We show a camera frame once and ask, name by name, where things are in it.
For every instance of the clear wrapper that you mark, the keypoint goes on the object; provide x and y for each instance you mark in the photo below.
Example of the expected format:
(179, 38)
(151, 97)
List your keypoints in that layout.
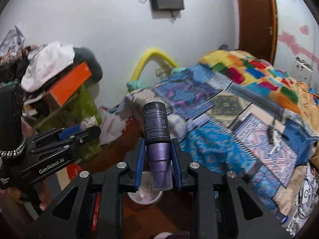
(88, 122)

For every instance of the white wardrobe with pink hearts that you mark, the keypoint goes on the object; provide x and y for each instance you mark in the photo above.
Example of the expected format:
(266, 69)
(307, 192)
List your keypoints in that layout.
(297, 35)

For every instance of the white red shopping bag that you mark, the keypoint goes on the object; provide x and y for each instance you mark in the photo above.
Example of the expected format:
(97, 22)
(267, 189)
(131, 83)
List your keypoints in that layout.
(112, 126)

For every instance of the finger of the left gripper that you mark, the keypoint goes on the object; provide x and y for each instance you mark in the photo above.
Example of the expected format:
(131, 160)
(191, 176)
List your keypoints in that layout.
(67, 132)
(84, 136)

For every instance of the green plastic bag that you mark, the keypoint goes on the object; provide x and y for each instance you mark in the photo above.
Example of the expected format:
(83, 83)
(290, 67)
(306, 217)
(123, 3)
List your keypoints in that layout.
(79, 107)

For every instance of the yellow curved baby gym bar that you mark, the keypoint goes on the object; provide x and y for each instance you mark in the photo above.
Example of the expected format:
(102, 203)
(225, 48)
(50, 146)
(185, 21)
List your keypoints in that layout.
(154, 66)

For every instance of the orange box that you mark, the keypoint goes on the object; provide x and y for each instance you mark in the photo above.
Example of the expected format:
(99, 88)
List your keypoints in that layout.
(63, 89)

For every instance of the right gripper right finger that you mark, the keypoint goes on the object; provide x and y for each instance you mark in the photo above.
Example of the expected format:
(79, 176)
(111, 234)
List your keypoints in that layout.
(180, 161)

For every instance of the brown wooden door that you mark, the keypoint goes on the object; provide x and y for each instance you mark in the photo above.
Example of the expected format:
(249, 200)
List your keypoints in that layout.
(258, 28)

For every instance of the blue patchwork bedsheet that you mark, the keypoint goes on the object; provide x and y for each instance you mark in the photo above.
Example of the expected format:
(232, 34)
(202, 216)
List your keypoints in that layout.
(223, 126)

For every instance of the colourful checked blanket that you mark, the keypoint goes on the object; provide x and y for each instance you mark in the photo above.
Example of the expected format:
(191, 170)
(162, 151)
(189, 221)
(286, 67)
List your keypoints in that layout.
(260, 76)

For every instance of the white sticker covered box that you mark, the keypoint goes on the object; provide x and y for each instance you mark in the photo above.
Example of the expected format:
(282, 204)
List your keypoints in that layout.
(301, 71)

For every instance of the white charger with cables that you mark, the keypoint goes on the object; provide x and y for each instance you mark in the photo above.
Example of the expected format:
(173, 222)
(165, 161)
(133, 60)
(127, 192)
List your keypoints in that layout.
(308, 195)

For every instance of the white trash bin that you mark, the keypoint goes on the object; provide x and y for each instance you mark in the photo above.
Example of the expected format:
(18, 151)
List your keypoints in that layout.
(146, 195)

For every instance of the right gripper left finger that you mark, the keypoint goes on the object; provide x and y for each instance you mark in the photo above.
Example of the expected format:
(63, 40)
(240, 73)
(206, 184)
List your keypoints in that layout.
(135, 162)

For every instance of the purple black spray bottle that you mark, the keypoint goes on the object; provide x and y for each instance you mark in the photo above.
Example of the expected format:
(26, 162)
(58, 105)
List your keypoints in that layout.
(157, 137)

